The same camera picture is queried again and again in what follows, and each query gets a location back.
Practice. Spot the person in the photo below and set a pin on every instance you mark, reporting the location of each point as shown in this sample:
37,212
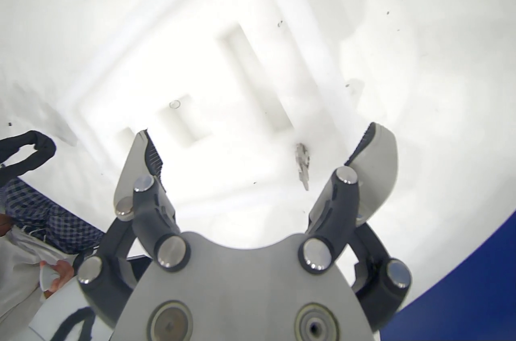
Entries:
44,213

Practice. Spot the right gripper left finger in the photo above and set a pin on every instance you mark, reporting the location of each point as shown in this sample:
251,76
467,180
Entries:
155,215

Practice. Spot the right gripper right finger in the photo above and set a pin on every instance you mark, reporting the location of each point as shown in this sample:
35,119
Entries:
336,213

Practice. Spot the small silver key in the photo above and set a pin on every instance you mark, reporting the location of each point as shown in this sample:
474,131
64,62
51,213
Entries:
302,163

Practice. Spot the white foam tray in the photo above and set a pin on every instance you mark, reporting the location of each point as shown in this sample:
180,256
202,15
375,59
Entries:
225,76

